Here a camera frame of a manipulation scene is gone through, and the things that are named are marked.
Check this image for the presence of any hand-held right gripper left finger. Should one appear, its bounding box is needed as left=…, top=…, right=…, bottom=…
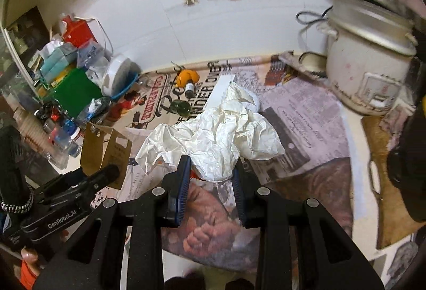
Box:
left=33, top=154, right=192, bottom=290

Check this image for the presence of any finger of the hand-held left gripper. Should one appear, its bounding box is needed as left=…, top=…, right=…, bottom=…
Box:
left=33, top=168, right=88, bottom=202
left=43, top=164, right=121, bottom=209

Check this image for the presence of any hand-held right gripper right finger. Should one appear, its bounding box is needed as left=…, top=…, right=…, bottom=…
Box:
left=232, top=160, right=385, bottom=290

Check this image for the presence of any brown cardboard tag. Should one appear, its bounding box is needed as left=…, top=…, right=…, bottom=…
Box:
left=80, top=122, right=133, bottom=190

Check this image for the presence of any white paper sheet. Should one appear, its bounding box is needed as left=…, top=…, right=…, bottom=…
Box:
left=135, top=80, right=287, bottom=182

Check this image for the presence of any white cardboard strip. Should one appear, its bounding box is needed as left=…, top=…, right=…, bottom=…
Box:
left=204, top=74, right=237, bottom=111

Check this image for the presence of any person's left hand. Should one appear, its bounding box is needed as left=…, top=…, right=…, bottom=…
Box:
left=20, top=243, right=44, bottom=275

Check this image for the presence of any baby photo newspaper sheet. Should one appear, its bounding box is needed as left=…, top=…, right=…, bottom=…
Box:
left=120, top=157, right=354, bottom=274

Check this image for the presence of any clear bottle blue cap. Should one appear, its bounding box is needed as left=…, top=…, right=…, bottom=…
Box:
left=50, top=119, right=82, bottom=158

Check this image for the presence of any green glass bottle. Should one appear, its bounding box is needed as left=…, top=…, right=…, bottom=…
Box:
left=168, top=99, right=194, bottom=116

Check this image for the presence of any green box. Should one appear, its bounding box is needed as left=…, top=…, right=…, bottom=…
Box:
left=53, top=68, right=104, bottom=121

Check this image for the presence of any colour comic newspaper sheet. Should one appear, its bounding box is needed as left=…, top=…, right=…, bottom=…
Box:
left=110, top=57, right=273, bottom=138

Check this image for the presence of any white lidded jar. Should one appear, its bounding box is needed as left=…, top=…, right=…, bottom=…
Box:
left=101, top=55, right=134, bottom=98

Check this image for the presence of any grey text newspaper sheet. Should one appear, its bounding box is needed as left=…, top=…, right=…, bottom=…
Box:
left=260, top=54, right=351, bottom=185

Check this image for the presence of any teal box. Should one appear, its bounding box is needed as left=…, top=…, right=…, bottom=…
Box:
left=40, top=44, right=77, bottom=83

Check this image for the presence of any clear plastic bottle blue label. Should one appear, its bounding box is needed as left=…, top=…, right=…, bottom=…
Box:
left=76, top=40, right=112, bottom=78

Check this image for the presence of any red box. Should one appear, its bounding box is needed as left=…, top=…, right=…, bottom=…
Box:
left=62, top=14, right=99, bottom=48

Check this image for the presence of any white power plug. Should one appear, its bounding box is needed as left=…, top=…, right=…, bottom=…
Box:
left=300, top=52, right=328, bottom=74

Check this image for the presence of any wooden cutting board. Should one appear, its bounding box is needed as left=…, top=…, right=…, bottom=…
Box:
left=361, top=110, right=424, bottom=249

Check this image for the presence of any dark bulky object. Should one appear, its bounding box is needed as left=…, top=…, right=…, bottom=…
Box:
left=386, top=27, right=426, bottom=225

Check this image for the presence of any white rice cooker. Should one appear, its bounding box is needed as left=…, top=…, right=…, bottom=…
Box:
left=324, top=0, right=420, bottom=116

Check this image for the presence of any beige ribbed hose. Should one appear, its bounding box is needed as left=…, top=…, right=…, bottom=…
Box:
left=13, top=109, right=47, bottom=158

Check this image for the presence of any black power cord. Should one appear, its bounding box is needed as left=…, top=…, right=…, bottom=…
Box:
left=296, top=7, right=334, bottom=35

